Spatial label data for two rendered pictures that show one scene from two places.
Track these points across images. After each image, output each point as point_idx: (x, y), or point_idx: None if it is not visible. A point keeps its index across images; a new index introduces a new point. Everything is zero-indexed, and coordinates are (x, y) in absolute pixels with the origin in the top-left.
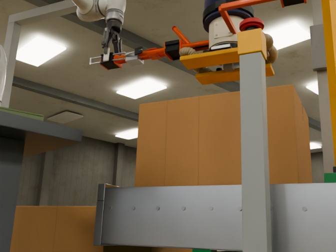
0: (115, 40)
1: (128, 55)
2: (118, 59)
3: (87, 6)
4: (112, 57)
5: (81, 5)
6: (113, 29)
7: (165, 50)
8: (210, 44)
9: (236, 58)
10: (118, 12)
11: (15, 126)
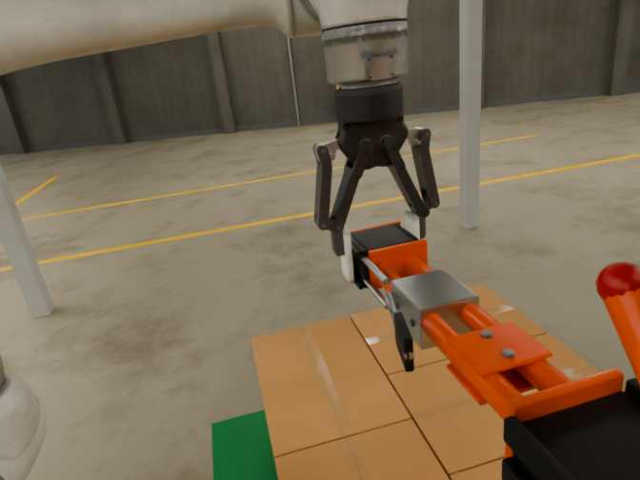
0: (385, 165)
1: (395, 305)
2: (373, 294)
3: (276, 14)
4: (362, 270)
5: (255, 25)
6: (357, 131)
7: (504, 477)
8: None
9: None
10: (355, 41)
11: None
